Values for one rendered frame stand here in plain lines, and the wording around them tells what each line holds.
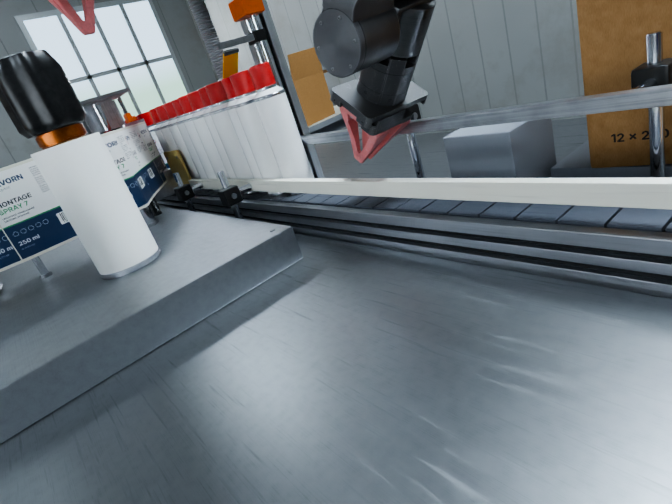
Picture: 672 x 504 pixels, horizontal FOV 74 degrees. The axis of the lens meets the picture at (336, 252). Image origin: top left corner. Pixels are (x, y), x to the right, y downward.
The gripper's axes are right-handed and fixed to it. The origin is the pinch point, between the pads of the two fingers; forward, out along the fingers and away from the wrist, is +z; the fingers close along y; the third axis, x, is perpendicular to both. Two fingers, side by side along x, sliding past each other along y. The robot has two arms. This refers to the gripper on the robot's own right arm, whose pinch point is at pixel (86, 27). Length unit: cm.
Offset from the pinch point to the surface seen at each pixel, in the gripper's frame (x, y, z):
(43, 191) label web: -12.1, -19.5, 18.4
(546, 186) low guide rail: 13, 52, 28
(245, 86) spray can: 18.0, 3.3, 12.7
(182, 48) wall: 228, -453, -56
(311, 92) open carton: 140, -137, 22
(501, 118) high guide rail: 21, 44, 24
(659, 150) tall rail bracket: 26, 56, 30
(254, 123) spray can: 17.1, 3.6, 18.4
